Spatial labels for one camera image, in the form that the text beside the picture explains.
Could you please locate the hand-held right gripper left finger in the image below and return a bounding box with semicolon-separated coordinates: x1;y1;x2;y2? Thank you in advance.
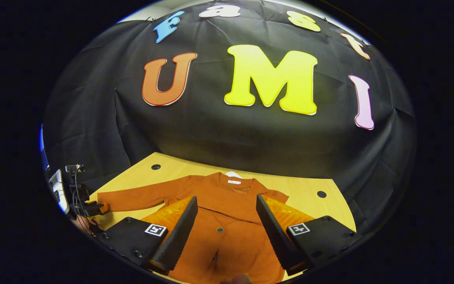
97;196;198;275

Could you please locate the black backdrop cloth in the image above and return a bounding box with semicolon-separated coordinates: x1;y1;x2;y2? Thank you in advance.
42;0;417;237

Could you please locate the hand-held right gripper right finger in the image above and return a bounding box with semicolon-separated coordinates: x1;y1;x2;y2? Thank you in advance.
255;193;357;276

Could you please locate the rust orange button shirt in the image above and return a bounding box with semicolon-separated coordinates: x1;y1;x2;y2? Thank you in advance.
97;172;289;284

